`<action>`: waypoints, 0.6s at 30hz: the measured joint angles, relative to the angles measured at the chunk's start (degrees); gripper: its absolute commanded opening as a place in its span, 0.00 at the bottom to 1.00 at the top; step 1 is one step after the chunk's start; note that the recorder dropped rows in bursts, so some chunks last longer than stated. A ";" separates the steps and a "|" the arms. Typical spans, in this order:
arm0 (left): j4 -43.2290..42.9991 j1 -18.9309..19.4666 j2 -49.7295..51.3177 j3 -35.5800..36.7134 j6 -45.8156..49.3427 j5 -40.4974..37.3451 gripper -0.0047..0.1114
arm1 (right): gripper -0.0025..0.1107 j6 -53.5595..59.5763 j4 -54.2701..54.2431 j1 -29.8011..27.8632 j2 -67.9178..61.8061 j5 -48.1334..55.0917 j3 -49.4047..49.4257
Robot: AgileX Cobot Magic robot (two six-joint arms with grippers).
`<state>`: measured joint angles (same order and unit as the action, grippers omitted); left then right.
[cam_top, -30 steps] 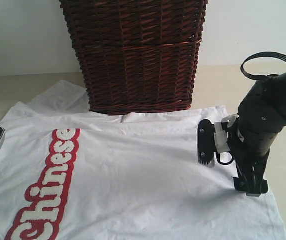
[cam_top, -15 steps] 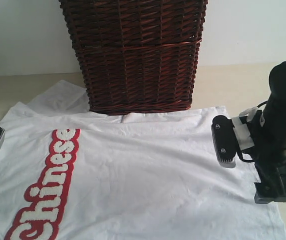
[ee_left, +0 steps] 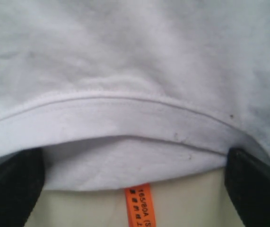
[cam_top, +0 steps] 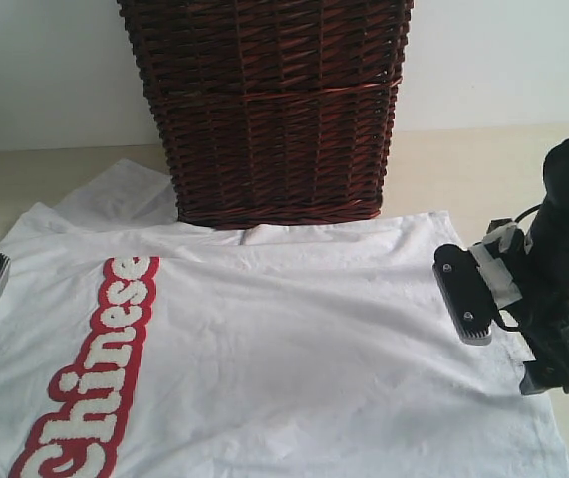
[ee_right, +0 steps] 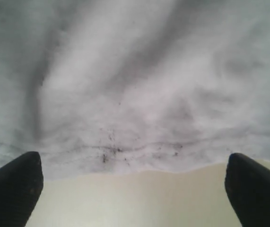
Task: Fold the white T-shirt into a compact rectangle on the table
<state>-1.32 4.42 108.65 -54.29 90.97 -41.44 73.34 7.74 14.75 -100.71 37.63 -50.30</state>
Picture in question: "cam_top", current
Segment white t-shirt red lettering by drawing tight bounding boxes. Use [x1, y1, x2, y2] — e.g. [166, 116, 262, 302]
[0, 160, 569, 477]

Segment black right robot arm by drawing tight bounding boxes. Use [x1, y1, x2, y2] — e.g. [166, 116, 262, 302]
[508, 139, 569, 395]

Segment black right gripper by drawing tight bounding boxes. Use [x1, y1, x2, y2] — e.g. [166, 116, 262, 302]
[505, 288, 569, 396]

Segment dark brown wicker basket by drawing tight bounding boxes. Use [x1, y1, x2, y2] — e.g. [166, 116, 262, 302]
[119, 0, 414, 229]

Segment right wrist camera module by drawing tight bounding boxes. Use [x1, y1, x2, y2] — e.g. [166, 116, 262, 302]
[432, 219, 525, 346]

